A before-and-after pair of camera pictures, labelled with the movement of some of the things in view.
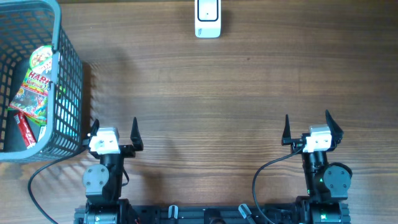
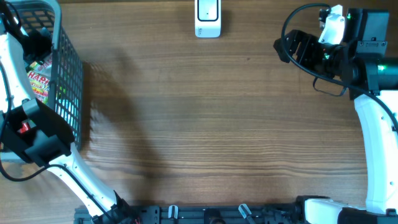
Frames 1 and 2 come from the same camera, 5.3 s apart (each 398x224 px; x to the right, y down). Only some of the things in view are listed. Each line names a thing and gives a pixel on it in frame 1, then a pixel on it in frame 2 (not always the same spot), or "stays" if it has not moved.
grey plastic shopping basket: x=25 y=25 stays
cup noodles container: x=41 y=58 stays
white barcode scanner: x=208 y=18 stays
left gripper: x=128 y=151 → x=45 y=46
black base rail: x=226 y=214 stays
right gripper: x=296 y=143 → x=307 y=43
